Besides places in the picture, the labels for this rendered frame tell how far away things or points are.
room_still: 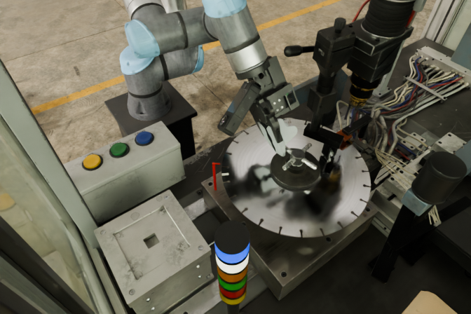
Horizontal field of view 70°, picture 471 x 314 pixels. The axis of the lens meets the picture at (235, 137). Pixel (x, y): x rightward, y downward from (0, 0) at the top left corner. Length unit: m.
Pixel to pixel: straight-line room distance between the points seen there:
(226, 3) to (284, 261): 0.53
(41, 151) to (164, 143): 0.35
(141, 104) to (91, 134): 1.19
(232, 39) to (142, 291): 0.49
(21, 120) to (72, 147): 1.72
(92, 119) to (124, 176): 1.59
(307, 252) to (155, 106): 0.69
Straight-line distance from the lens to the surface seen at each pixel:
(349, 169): 0.80
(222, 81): 2.57
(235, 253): 0.43
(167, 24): 0.70
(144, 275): 0.71
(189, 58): 1.12
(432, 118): 1.36
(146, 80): 1.12
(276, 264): 0.76
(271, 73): 0.69
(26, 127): 0.61
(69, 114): 2.55
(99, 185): 0.87
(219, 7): 0.63
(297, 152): 0.73
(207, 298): 0.83
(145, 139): 0.91
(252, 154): 0.79
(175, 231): 0.75
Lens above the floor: 1.55
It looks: 46 degrees down
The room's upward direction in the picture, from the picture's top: straight up
